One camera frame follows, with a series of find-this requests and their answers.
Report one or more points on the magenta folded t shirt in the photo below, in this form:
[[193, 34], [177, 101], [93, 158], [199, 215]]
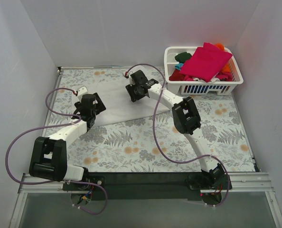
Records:
[[209, 63]]

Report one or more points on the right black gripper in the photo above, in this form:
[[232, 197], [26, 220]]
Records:
[[131, 90]]

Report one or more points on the dark red t shirt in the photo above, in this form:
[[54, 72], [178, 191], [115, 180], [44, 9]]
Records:
[[176, 76]]

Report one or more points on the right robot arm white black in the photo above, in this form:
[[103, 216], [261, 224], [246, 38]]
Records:
[[187, 121]]

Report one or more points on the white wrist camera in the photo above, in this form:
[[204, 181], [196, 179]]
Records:
[[81, 91], [128, 76]]

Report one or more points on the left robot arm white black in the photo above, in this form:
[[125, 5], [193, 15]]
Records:
[[49, 156]]

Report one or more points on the teal t shirt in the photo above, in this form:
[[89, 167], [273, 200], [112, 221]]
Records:
[[179, 66]]

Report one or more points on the white plastic basket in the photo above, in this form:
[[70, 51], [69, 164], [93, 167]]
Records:
[[196, 87]]

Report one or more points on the dark green t shirt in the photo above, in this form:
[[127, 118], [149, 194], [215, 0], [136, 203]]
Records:
[[183, 57]]

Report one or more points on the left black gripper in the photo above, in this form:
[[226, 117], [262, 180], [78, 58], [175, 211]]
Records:
[[98, 104]]

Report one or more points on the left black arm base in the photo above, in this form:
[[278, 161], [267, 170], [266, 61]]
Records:
[[88, 182]]

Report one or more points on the aluminium frame rail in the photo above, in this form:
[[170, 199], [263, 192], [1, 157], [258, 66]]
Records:
[[241, 182]]

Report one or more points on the white t shirt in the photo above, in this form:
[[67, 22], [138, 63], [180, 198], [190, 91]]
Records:
[[119, 107]]

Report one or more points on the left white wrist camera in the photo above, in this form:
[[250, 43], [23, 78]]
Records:
[[81, 91]]

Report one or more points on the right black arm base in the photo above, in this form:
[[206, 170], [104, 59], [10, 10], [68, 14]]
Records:
[[215, 186]]

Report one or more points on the floral patterned table mat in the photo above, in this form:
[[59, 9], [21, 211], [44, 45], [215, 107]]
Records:
[[130, 146]]

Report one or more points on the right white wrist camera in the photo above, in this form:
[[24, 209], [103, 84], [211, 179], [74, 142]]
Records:
[[128, 76]]

